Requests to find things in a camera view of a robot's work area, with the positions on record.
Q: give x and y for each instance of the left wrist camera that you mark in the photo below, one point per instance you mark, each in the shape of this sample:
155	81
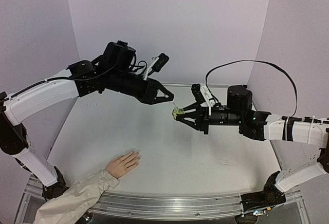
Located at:
156	65

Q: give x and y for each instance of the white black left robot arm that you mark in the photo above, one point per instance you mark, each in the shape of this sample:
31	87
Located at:
115	69

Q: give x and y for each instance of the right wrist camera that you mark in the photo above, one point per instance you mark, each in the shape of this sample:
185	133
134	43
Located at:
203	95

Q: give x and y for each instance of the beige sleeved forearm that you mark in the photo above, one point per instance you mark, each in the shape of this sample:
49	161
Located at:
69	207

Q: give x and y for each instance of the yellow nail polish bottle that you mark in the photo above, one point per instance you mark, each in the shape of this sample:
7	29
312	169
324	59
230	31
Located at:
176	112

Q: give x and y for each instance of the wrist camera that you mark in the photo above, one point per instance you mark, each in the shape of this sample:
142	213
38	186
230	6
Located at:
203	95
156	65

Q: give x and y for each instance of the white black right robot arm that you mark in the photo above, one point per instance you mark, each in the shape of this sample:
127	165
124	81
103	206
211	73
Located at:
260	126

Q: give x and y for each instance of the aluminium table front rail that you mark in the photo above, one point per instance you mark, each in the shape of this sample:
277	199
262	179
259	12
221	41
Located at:
187	207

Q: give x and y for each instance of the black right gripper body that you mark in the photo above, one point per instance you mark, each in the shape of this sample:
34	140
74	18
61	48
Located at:
204	117

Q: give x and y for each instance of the bare human hand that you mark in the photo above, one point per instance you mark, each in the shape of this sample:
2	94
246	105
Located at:
122	165

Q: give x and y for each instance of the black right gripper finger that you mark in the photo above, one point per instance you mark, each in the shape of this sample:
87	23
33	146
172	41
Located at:
190	121
194	107

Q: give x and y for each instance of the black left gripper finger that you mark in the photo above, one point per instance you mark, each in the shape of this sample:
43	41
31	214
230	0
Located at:
163	99
162	92

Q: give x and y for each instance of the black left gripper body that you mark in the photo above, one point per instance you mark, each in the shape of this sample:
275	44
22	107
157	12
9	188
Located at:
147	97

